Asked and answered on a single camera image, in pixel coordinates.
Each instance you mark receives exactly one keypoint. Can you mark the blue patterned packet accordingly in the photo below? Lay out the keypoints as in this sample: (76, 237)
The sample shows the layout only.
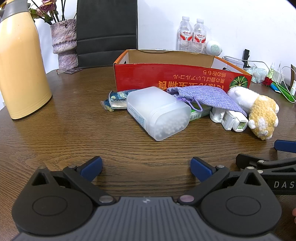
(115, 99)

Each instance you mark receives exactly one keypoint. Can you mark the green pen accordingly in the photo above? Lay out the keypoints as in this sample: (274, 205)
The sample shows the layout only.
(283, 92)

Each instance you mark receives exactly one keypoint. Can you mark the translucent cotton swab box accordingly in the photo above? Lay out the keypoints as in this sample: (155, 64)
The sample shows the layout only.
(157, 111)

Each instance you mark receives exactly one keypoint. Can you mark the red cardboard box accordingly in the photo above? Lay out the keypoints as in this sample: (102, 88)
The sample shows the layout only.
(143, 76)

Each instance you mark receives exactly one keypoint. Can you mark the white and yellow plush toy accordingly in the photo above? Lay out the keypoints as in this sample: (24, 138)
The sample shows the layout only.
(261, 111)

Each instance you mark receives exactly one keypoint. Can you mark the small dark card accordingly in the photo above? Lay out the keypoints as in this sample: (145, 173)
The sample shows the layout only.
(72, 71)

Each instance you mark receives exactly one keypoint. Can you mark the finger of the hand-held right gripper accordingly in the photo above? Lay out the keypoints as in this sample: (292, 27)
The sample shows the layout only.
(285, 145)
(252, 160)

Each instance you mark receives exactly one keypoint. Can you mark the white plastic device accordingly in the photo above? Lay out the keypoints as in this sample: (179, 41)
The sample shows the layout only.
(230, 120)

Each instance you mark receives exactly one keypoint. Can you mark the crumpled clear plastic wrap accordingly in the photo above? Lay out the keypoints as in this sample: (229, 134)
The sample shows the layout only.
(257, 74)

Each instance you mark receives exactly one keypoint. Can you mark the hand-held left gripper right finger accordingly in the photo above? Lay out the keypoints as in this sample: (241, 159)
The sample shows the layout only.
(198, 167)

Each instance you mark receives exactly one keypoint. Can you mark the black charger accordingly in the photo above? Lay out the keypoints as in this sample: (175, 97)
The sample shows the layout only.
(246, 55)

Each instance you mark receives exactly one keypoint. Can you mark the dried flowers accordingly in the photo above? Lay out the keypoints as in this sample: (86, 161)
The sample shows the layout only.
(47, 7)

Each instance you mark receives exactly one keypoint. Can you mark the yellow thermos jug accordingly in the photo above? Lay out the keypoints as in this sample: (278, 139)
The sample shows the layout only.
(20, 69)

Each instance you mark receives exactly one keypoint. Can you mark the red artificial rose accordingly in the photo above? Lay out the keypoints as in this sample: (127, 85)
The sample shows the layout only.
(267, 81)

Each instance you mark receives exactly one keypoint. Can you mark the clear water bottle red label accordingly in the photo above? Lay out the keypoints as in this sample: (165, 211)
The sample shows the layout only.
(199, 37)
(185, 34)

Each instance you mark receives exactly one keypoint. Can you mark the green tissue pack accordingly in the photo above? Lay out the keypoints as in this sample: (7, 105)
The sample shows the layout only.
(201, 115)

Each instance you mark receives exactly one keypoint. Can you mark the purple woven pouch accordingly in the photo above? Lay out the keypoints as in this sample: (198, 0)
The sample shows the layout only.
(208, 97)

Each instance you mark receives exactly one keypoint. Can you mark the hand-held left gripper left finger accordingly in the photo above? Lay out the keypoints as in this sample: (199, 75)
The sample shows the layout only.
(92, 165)

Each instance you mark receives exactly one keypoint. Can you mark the purple stone vase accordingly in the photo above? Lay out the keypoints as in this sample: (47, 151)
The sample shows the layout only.
(64, 41)

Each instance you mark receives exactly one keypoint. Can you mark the white plastic container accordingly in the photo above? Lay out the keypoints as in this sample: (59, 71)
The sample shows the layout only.
(233, 61)

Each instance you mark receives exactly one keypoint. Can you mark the white robot speaker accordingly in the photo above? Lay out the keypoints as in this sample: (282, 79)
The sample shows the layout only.
(214, 47)

